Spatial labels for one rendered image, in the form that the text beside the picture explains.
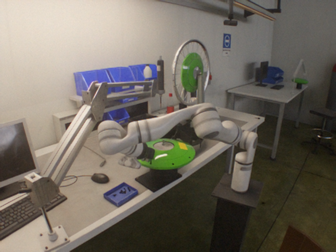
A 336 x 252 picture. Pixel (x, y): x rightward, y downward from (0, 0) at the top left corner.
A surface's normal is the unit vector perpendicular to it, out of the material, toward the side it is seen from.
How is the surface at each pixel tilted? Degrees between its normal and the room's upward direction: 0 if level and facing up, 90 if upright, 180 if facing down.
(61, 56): 90
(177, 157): 21
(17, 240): 0
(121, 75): 88
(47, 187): 90
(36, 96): 90
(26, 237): 0
